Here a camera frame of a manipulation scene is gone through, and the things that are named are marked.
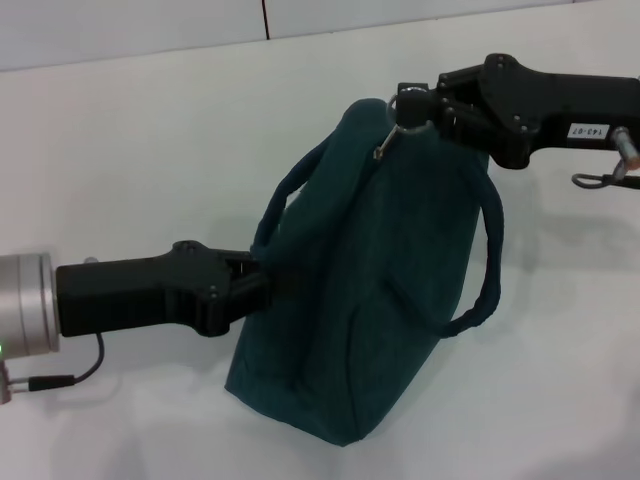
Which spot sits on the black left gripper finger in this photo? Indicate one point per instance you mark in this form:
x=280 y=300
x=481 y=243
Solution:
x=287 y=287
x=240 y=260

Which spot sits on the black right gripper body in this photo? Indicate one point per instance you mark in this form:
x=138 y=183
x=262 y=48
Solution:
x=540 y=115

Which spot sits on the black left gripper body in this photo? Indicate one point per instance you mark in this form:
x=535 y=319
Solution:
x=150 y=292

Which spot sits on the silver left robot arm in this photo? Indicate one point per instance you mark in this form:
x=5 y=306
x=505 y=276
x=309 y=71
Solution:
x=25 y=307

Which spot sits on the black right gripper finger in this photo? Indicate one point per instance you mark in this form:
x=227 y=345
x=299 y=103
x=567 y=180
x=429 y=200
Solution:
x=470 y=127
x=450 y=82

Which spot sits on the teal insulated lunch bag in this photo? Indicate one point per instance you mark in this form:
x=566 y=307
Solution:
x=370 y=270

